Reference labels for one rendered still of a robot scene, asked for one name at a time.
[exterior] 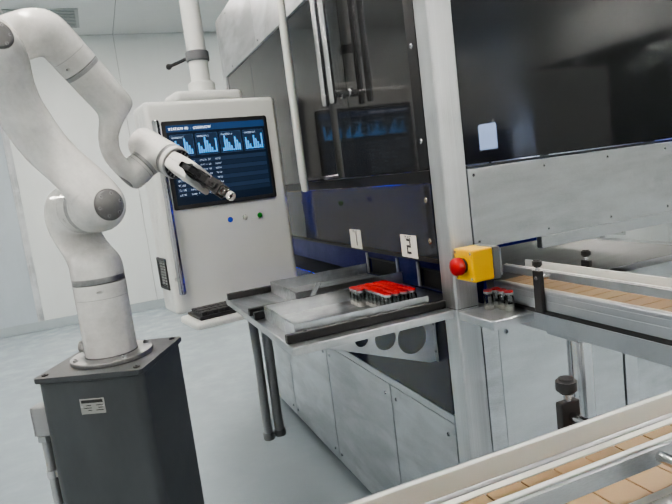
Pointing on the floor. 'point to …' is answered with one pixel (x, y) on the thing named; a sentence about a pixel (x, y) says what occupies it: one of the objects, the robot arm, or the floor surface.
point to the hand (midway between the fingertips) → (217, 187)
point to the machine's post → (452, 220)
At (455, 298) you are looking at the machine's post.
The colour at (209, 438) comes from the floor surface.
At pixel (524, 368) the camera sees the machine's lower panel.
